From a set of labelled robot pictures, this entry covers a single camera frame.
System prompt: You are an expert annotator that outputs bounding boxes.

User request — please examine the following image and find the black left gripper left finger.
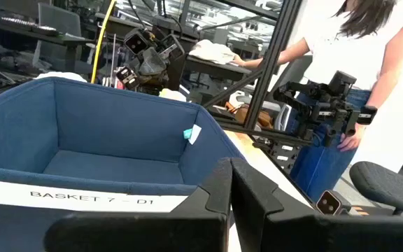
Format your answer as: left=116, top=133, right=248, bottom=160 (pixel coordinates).
left=43, top=157, right=233, bottom=252

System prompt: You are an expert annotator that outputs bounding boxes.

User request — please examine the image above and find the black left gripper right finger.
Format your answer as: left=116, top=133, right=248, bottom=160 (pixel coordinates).
left=229, top=157, right=403, bottom=252

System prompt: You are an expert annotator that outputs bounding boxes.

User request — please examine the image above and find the blue fabric basket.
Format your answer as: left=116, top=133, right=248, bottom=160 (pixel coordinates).
left=0, top=76, right=247, bottom=252

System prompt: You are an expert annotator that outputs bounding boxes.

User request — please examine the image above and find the white checked towel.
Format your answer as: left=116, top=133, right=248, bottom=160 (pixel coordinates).
left=34, top=71, right=88, bottom=83

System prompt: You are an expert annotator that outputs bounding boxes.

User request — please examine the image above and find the person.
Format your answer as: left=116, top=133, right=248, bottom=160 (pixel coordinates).
left=231, top=0, right=403, bottom=203

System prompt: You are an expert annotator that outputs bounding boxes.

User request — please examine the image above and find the black office chair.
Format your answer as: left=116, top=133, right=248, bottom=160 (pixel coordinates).
left=348, top=160, right=403, bottom=216

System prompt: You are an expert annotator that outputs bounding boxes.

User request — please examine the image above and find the brown leather bag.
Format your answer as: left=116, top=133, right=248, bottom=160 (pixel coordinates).
left=224, top=101, right=274, bottom=129

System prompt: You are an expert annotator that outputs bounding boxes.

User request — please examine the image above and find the dark work table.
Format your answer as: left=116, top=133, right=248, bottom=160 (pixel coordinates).
left=183, top=54, right=253, bottom=82

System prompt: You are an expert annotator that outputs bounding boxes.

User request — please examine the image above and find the crumpled white cloth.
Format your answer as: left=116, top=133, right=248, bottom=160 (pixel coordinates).
left=188, top=38, right=238, bottom=66

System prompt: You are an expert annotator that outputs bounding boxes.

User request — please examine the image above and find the small black stereo camera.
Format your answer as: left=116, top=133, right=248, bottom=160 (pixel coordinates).
left=316, top=190, right=343, bottom=215

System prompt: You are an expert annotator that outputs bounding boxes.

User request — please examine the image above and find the black metal rig frame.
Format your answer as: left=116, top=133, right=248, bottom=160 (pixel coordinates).
left=203, top=0, right=311, bottom=148

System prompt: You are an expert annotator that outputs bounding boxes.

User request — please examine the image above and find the yellow cable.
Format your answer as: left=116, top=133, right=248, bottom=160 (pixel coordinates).
left=90, top=0, right=118, bottom=84

